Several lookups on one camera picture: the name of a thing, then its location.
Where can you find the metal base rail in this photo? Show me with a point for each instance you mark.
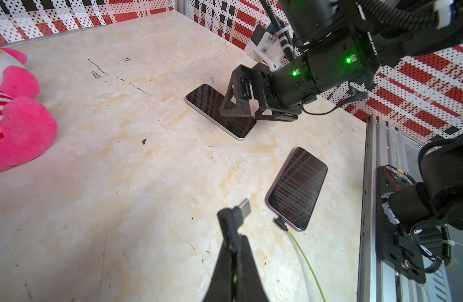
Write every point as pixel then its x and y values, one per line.
pixel 412 198

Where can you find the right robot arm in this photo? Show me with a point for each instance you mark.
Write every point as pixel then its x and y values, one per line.
pixel 395 31

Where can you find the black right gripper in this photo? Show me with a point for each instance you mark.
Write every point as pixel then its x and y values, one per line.
pixel 339 58

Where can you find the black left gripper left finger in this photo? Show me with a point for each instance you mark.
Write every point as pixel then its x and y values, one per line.
pixel 222 285

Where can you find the white-edged smartphone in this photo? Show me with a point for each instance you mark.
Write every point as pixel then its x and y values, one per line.
pixel 207 101

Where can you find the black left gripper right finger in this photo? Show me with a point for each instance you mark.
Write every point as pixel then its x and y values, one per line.
pixel 248 284

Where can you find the green wired earphones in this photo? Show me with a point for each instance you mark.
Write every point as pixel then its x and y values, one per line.
pixel 280 222
pixel 230 220

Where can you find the pink owl plush toy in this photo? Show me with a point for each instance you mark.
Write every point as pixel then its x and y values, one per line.
pixel 27 128

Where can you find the purple-edged smartphone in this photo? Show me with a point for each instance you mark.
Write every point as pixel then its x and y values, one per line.
pixel 295 191

